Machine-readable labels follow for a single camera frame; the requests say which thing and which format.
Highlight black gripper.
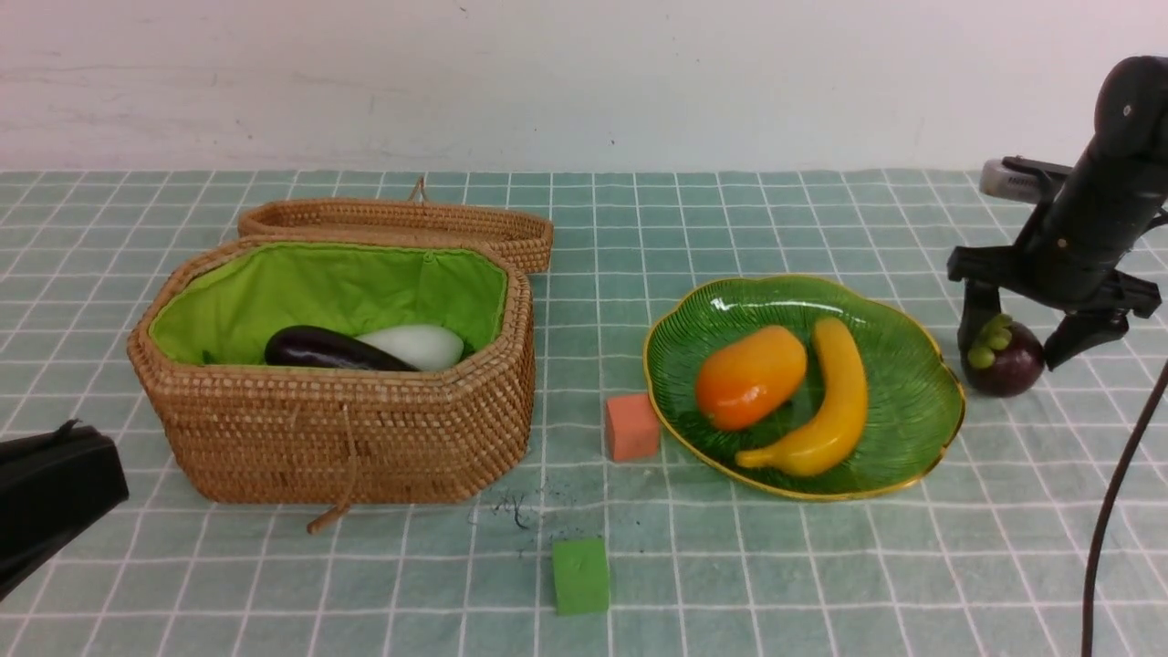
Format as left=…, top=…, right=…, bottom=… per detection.
left=947, top=155, right=1164, bottom=369

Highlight dark purple toy mangosteen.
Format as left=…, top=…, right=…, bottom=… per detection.
left=961, top=314, right=1047, bottom=397

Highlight yellow toy banana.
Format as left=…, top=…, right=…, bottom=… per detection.
left=735, top=317, right=869, bottom=477

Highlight orange yellow toy mango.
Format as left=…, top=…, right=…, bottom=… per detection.
left=695, top=325, right=808, bottom=433

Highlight white toy radish green leaves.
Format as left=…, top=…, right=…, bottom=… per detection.
left=356, top=324, right=464, bottom=371

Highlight purple toy eggplant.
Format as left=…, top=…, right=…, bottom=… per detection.
left=264, top=325, right=418, bottom=371

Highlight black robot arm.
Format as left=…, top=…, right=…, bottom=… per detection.
left=947, top=56, right=1167, bottom=369

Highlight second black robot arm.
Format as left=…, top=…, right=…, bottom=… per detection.
left=1, top=419, right=130, bottom=599

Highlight green leaf-shaped glass plate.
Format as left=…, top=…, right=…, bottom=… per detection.
left=642, top=275, right=966, bottom=502

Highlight teal checkered tablecloth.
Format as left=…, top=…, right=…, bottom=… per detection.
left=1, top=170, right=1164, bottom=656

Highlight orange foam cube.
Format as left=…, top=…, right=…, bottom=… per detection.
left=605, top=392, right=661, bottom=462

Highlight woven wicker basket lid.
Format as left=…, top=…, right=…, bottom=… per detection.
left=237, top=178, right=554, bottom=274

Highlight green foam cube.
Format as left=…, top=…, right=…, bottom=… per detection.
left=552, top=537, right=610, bottom=616

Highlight woven wicker basket green lining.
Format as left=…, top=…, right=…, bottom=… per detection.
left=127, top=236, right=537, bottom=534

